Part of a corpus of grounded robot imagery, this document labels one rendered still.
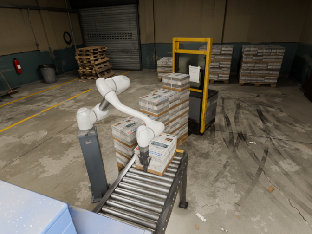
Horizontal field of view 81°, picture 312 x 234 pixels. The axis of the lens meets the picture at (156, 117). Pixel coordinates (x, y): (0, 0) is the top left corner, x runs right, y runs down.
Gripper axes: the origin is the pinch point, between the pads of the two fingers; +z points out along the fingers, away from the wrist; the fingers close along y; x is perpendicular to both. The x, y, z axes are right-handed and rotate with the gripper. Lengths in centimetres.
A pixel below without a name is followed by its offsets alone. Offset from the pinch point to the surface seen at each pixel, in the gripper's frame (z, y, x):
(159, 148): -10.0, -7.0, -18.9
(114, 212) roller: 13.6, 10.2, 38.2
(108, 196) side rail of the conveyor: 13.1, 22.7, 27.2
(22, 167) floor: 93, 246, -33
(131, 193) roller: 13.4, 5.8, 18.3
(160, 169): 5.7, -10.6, -8.5
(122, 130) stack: 10, 63, -69
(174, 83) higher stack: -25, 22, -176
